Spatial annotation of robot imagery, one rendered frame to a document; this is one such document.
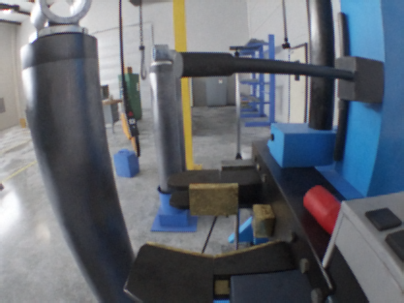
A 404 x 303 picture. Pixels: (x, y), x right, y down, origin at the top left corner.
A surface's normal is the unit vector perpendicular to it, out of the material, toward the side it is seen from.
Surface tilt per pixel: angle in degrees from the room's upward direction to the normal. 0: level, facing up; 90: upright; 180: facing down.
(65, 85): 90
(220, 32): 90
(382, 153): 90
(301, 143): 90
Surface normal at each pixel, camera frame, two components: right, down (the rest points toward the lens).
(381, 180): -0.04, 0.32
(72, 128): 0.65, 0.22
